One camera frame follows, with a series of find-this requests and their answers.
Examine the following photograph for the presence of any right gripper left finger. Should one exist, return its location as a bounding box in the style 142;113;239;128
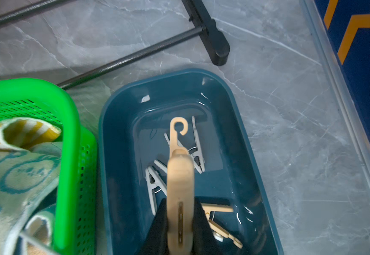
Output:
137;198;169;255

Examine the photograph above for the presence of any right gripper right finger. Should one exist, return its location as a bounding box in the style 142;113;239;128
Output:
192;198;223;255

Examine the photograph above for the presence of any orange clothespin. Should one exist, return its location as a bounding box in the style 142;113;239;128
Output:
201;203;243;249
166;117;194;255

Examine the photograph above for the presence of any beige clothespin towel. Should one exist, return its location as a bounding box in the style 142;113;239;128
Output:
189;116;205;174
145;166;167;216

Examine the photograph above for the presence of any white clothespin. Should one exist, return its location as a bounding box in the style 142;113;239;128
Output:
154;159;167;174
164;132;203;174

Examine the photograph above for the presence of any bunny pattern towel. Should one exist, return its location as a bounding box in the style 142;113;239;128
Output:
0;142;63;255

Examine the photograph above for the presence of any yellow striped towel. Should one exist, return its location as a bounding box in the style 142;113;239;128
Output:
0;117;61;152

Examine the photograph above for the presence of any white wire hanger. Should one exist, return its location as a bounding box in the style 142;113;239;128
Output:
19;231;60;255

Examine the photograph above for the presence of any dark teal tray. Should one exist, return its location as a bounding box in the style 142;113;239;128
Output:
99;69;283;255

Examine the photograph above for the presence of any black clothes rack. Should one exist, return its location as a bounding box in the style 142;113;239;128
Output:
0;1;230;90

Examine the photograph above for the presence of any green plastic basket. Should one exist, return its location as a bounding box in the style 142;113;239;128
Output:
0;78;97;255

